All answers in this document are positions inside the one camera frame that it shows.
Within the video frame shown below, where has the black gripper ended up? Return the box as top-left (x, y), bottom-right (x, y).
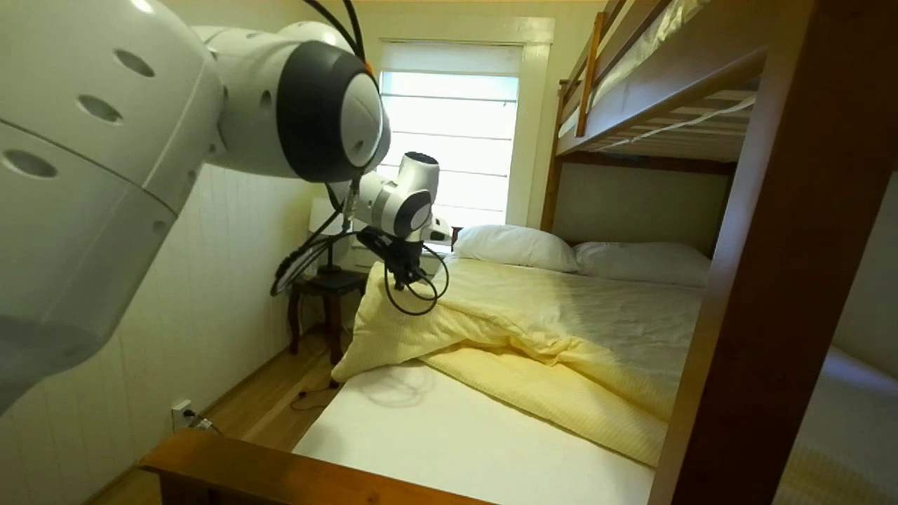
top-left (353, 225), bottom-right (429, 291)

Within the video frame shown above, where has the yellow blanket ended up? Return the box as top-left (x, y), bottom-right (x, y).
top-left (331, 253), bottom-right (710, 470)

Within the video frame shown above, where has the dark wooden side table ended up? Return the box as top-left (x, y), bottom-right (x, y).
top-left (285, 262), bottom-right (372, 370)

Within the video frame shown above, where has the large white pillow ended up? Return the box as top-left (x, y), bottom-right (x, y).
top-left (453, 220), bottom-right (581, 274)

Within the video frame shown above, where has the large white window blind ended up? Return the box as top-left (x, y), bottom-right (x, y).
top-left (377, 39), bottom-right (527, 233)

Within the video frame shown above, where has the white bed mattress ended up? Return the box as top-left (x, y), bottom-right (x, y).
top-left (289, 359), bottom-right (658, 505)

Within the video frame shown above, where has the flat white pillow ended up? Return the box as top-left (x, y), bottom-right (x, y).
top-left (572, 237), bottom-right (713, 289)

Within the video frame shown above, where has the bunk mattress with pale sheet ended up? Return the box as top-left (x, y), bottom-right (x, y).
top-left (558, 0), bottom-right (713, 142)

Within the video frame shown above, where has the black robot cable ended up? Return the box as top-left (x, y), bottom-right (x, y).
top-left (303, 0), bottom-right (453, 320)

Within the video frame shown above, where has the white wall outlet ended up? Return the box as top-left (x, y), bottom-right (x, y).
top-left (168, 399), bottom-right (203, 431)

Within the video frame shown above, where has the wooden bunk bed frame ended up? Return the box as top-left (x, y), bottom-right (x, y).
top-left (139, 0), bottom-right (898, 505)

